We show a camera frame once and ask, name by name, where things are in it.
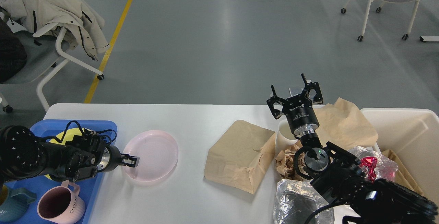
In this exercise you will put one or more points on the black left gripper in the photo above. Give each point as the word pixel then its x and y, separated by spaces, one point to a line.
pixel 112 158

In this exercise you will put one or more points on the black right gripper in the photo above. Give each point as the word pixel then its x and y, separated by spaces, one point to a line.
pixel 299 112

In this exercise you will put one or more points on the pink plate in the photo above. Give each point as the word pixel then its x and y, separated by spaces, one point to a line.
pixel 158 155

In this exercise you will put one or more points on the pink ribbed mug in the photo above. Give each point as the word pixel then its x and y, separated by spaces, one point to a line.
pixel 62 204

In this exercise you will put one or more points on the teal ribbed mug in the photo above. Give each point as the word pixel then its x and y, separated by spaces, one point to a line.
pixel 14 203

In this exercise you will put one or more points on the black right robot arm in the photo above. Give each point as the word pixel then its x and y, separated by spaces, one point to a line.
pixel 336 174

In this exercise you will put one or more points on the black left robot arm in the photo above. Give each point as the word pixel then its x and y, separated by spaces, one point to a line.
pixel 25 155

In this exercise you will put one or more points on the white paper cup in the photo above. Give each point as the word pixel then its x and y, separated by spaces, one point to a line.
pixel 284 137

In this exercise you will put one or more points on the blue plastic tray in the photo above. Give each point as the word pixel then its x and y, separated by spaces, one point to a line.
pixel 39 185

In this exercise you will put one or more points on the crumpled brown paper sheet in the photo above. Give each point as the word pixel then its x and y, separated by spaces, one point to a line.
pixel 344 125

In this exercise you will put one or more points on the crumpled brown paper ball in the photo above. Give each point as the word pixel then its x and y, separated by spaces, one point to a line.
pixel 285 163

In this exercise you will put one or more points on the yellow plate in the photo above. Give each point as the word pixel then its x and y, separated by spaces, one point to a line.
pixel 68 135

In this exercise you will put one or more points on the brown paper bag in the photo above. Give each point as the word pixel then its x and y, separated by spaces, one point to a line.
pixel 241 157

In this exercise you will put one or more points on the red foil wrapper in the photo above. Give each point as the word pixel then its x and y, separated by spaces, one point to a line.
pixel 368 165

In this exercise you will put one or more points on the silver foil bag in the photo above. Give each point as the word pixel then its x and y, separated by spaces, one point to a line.
pixel 295 201

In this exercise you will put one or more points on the clear plastic wrap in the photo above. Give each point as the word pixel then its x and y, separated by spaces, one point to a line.
pixel 385 169

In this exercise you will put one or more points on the white plastic bin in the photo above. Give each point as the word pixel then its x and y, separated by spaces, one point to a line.
pixel 413 135

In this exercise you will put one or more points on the brown paper in bin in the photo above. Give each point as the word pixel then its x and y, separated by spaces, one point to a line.
pixel 403 176

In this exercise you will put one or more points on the white chair left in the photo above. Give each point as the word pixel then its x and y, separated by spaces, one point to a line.
pixel 46 56

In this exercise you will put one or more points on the white bar on floor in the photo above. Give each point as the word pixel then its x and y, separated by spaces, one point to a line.
pixel 427 38

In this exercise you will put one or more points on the black bag on chair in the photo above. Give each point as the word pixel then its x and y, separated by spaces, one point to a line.
pixel 13 56

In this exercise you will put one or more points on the beige jacket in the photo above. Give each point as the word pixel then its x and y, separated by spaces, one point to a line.
pixel 84 25

